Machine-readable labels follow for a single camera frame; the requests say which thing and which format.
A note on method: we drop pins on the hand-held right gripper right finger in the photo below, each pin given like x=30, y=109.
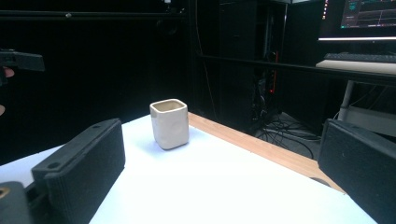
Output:
x=361, y=168

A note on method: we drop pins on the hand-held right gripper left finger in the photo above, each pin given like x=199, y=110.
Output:
x=84, y=168

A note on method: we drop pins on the cream square ceramic cup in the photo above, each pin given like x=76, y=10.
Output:
x=170, y=127

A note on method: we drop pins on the white desk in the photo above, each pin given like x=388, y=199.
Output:
x=364, y=90

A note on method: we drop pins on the black keyboard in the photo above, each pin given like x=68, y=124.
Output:
x=359, y=57

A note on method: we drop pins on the computer monitor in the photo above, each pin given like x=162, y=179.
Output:
x=361, y=18

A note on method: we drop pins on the black computer tower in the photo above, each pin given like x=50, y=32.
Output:
x=249, y=65

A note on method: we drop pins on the black metal frame rail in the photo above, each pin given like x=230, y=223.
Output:
x=93, y=15

